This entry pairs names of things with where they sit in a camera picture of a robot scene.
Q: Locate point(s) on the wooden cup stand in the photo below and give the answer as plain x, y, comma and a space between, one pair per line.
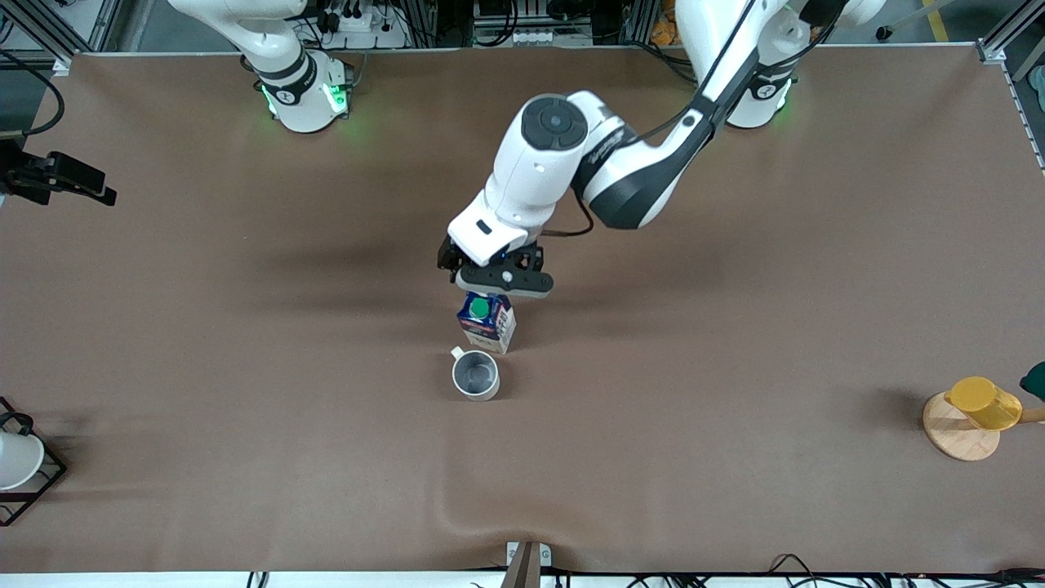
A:
959, 437

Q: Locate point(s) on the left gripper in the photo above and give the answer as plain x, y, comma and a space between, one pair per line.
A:
448, 256

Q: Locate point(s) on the yellow plastic cup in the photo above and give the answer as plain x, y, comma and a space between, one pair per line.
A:
984, 403

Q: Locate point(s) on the blue milk carton green cap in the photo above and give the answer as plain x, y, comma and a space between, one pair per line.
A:
488, 322

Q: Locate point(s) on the white cup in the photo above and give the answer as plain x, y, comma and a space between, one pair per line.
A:
16, 461

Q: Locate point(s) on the white power strip with plugs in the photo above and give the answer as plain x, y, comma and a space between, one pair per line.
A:
367, 37

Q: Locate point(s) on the dark green plastic cup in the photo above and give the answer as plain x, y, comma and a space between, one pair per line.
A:
1035, 382

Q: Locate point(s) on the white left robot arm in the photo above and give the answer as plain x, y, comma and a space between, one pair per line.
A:
620, 175

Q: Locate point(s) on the orange snack packets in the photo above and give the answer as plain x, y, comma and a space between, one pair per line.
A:
663, 34

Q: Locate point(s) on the silver metal mug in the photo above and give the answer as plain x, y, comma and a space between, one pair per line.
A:
475, 376

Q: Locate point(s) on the white empty power strip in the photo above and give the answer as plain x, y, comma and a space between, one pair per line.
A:
551, 38

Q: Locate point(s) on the grey table clamp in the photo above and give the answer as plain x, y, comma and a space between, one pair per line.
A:
528, 555

